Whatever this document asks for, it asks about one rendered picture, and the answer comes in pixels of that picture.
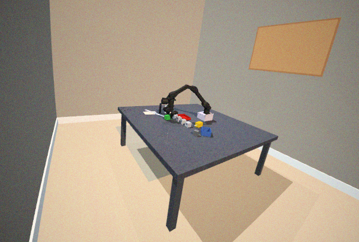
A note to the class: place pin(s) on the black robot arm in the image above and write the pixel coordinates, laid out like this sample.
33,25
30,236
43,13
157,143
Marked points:
171,98

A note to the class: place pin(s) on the red tray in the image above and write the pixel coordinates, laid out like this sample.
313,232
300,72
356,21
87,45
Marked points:
184,116

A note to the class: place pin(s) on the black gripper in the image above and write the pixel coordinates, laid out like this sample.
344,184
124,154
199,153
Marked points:
172,112

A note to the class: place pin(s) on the yellow block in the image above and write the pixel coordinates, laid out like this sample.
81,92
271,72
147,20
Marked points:
198,124

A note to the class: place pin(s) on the blue tray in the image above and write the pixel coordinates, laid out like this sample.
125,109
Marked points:
205,131

